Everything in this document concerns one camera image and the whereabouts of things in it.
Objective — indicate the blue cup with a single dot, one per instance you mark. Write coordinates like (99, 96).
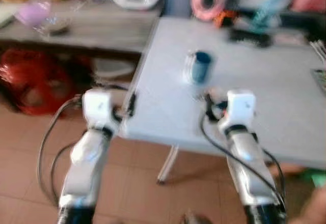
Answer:
(200, 67)

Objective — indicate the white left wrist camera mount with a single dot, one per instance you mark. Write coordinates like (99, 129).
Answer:
(98, 107)

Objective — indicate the white bowl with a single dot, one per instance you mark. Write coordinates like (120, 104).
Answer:
(113, 69)

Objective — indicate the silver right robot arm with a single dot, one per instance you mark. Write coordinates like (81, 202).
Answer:
(249, 168)

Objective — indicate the green floor object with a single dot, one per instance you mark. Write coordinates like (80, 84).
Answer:
(317, 177)

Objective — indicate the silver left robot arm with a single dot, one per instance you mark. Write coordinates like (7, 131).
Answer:
(89, 158)

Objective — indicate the red plastic bag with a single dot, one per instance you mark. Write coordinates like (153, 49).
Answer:
(30, 81)

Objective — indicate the purple plastic lid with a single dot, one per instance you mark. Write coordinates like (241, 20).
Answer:
(33, 14)

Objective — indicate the flat black object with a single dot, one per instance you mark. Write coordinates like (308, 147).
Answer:
(250, 36)

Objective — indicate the small orange object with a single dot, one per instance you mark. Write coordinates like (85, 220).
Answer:
(225, 18)

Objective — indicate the green patterned tray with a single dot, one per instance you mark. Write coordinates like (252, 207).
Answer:
(321, 81)

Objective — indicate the white table leg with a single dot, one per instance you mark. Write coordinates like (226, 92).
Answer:
(168, 164)

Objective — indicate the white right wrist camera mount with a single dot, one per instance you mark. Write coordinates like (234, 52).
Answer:
(240, 107)

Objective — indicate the pink tape roll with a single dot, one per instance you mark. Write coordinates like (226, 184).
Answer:
(208, 1)

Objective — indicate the white cutlery bundle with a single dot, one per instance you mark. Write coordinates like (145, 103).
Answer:
(320, 51)

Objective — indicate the teal plastic bottle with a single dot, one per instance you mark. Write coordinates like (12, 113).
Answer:
(272, 5)

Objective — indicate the grey wooden bench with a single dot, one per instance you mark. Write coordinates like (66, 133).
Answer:
(102, 30)

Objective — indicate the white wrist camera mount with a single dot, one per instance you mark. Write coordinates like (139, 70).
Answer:
(240, 107)
(98, 107)

